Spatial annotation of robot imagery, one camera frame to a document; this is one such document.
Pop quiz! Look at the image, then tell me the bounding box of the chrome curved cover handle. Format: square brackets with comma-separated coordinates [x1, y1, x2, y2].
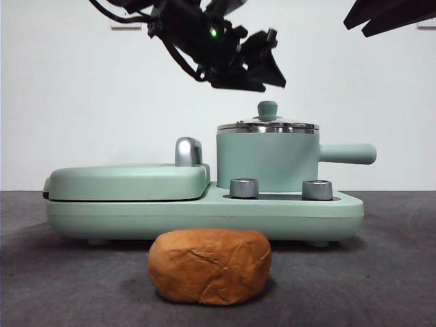
[174, 136, 204, 168]

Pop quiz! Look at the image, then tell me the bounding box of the mint green breakfast machine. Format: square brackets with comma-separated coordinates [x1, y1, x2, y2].
[43, 162, 365, 247]

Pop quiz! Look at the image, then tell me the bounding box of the silver control knob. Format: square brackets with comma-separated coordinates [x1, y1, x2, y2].
[229, 177, 259, 200]
[301, 178, 333, 201]

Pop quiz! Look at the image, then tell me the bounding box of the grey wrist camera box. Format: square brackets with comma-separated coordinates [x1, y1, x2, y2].
[208, 0, 249, 14]

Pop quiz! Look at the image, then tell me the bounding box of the glass lid with green knob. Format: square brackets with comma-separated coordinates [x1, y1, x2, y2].
[217, 99, 317, 134]

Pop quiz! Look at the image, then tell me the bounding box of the mint green handled pot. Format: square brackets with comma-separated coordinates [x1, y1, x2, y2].
[216, 128, 377, 191]

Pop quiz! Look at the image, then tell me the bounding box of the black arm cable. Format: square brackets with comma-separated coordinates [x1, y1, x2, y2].
[166, 42, 207, 82]
[88, 0, 151, 25]

